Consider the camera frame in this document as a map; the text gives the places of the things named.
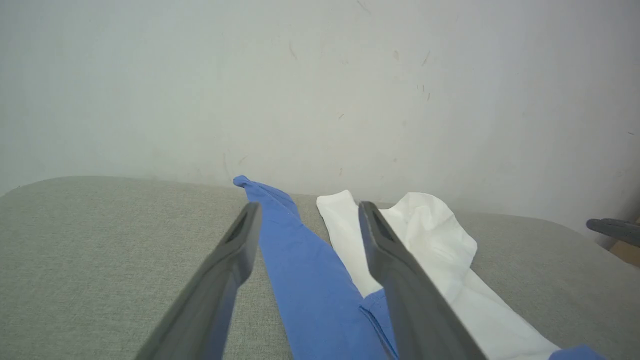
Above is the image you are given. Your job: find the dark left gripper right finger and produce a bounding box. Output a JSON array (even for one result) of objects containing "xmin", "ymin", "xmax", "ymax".
[{"xmin": 357, "ymin": 201, "xmax": 489, "ymax": 360}]

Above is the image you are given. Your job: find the blue and white T-shirt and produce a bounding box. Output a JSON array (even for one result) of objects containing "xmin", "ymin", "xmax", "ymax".
[{"xmin": 233, "ymin": 175, "xmax": 609, "ymax": 360}]

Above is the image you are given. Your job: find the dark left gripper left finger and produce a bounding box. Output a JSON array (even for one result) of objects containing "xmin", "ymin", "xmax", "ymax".
[{"xmin": 135, "ymin": 201, "xmax": 263, "ymax": 360}]

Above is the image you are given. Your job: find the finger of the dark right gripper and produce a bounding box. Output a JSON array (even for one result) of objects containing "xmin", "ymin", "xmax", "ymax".
[{"xmin": 586, "ymin": 218, "xmax": 640, "ymax": 249}]

